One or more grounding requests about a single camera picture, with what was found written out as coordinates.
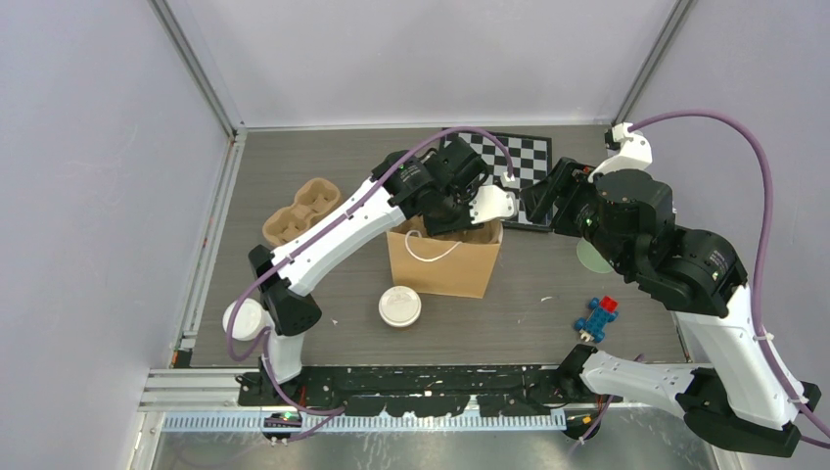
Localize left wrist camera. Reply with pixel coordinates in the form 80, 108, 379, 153
469, 171, 520, 224

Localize white plastic cup lid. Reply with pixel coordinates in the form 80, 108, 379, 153
378, 286, 422, 328

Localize black white checkerboard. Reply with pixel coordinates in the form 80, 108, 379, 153
438, 130, 554, 232

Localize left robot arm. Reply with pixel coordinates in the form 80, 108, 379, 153
248, 137, 489, 405

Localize brown paper bag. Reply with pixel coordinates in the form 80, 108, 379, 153
386, 223, 504, 299

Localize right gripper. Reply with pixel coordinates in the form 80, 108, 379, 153
519, 155, 632, 274

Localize brown pulp cup carrier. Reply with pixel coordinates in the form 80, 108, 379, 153
261, 177, 343, 248

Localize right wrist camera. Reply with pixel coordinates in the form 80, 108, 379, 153
587, 122, 653, 183

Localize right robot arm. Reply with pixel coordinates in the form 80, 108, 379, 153
521, 158, 821, 457

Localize stack of white lids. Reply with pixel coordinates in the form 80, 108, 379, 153
231, 299, 273, 342

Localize blue toy block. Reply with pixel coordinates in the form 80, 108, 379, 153
574, 296, 619, 344

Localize green cup of paper sticks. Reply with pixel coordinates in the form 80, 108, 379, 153
576, 239, 614, 274

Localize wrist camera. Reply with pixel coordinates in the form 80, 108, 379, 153
587, 122, 653, 183
469, 171, 520, 224

